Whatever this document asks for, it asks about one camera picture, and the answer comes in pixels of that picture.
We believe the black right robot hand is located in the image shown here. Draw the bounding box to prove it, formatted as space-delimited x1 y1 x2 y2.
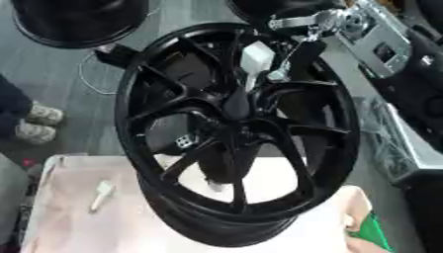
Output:
221 32 331 121

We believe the black round wheel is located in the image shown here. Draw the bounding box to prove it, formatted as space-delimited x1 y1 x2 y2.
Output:
8 0 151 50
224 0 350 26

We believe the black spoked wheel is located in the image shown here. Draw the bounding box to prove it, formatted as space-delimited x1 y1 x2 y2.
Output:
112 22 362 248

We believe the green bag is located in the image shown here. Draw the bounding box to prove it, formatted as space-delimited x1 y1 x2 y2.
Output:
344 211 399 253

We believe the black box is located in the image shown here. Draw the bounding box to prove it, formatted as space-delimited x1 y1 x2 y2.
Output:
93 43 142 69

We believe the white cable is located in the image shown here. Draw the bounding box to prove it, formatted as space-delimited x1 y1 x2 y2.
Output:
76 51 125 97

